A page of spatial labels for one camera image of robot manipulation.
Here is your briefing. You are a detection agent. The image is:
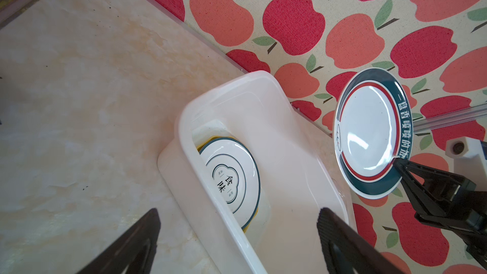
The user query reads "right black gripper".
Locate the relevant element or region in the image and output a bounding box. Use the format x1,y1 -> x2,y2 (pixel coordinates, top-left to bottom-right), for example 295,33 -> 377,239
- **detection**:
393,158 -> 486,268

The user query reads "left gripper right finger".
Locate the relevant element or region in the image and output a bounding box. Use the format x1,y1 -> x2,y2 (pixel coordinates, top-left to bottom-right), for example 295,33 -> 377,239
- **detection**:
317,208 -> 402,273

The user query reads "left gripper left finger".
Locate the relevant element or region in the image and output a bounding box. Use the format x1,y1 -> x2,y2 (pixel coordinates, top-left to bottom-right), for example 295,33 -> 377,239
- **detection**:
79,208 -> 161,273

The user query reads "white plate green red rim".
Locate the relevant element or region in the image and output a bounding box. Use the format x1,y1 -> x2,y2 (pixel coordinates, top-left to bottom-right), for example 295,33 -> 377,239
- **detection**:
333,68 -> 413,200

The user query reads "white plate black flower outline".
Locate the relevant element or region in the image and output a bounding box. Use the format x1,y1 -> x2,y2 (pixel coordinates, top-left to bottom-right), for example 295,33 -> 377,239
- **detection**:
198,136 -> 261,231

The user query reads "white plastic bin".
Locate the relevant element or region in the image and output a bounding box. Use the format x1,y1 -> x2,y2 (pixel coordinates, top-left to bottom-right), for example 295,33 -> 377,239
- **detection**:
157,71 -> 348,273

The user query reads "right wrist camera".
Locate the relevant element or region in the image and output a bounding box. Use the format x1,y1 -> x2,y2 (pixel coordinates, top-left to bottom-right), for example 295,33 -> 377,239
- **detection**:
445,136 -> 486,192

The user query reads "right aluminium frame post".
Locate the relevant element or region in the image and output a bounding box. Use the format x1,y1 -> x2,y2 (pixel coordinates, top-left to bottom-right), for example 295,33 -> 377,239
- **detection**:
413,104 -> 487,134

